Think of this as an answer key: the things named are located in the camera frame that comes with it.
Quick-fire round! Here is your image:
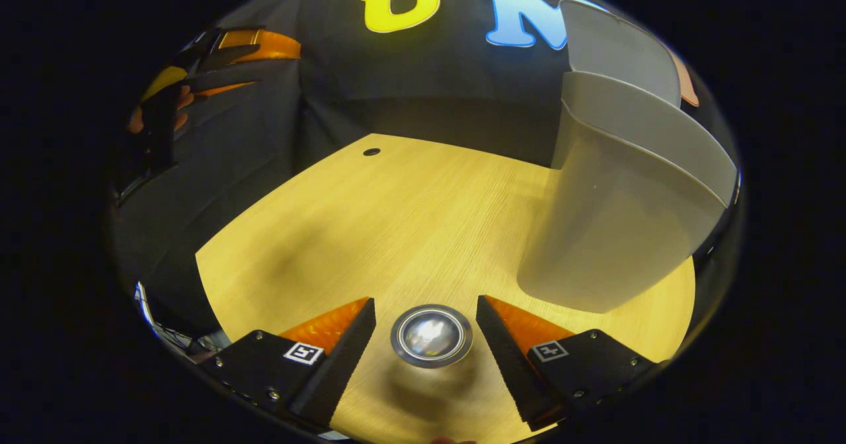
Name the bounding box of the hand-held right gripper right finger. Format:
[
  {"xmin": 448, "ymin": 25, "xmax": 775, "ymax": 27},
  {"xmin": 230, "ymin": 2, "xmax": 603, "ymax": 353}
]
[{"xmin": 476, "ymin": 295, "xmax": 668, "ymax": 431}]

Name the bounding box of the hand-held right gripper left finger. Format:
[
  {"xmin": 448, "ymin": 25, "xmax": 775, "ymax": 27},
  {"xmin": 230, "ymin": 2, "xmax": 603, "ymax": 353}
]
[{"xmin": 198, "ymin": 297, "xmax": 377, "ymax": 429}]

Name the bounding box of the silver pop can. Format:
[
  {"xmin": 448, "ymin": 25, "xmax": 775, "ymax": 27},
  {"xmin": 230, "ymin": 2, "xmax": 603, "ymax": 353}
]
[{"xmin": 390, "ymin": 305, "xmax": 474, "ymax": 369}]

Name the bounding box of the white desktop garbage bin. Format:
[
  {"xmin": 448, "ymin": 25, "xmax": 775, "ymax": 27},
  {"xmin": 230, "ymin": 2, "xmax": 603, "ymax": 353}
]
[{"xmin": 517, "ymin": 0, "xmax": 738, "ymax": 314}]

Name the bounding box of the wooden desktop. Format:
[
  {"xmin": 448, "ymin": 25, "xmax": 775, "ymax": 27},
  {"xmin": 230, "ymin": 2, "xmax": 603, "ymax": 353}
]
[{"xmin": 195, "ymin": 133, "xmax": 696, "ymax": 444}]

